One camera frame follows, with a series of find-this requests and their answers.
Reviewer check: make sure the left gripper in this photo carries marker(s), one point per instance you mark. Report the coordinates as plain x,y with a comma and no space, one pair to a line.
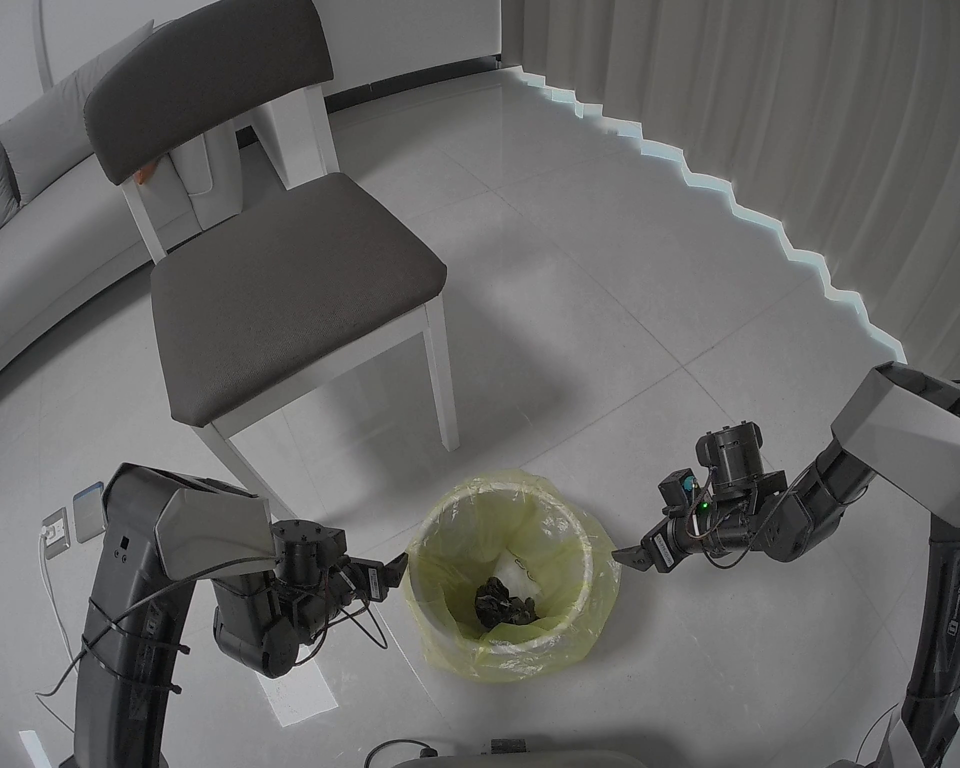
367,581

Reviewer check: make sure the grey trash bin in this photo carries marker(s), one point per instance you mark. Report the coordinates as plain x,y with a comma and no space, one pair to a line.
589,570

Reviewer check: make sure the yellow plastic bag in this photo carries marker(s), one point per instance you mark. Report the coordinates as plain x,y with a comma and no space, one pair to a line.
517,664

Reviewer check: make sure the grey padded white chair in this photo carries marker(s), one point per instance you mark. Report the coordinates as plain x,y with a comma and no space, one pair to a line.
300,300

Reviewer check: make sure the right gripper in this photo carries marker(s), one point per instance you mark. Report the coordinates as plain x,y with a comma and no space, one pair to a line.
686,544

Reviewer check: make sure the small orange item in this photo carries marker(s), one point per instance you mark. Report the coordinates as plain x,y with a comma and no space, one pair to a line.
146,174

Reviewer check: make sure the pale grey curtain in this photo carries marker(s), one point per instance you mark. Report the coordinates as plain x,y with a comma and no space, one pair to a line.
750,90

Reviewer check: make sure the grey sofa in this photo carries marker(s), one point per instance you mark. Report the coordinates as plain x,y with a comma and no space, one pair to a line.
45,142

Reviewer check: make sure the dark grey cushion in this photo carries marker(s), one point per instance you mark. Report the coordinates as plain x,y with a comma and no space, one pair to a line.
6,180

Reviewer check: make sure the black plastic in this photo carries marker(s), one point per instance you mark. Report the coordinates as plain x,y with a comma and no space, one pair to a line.
502,604

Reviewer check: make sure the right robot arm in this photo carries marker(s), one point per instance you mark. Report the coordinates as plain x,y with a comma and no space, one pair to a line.
885,420

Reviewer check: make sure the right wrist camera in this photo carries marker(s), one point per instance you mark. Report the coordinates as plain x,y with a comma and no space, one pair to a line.
679,491

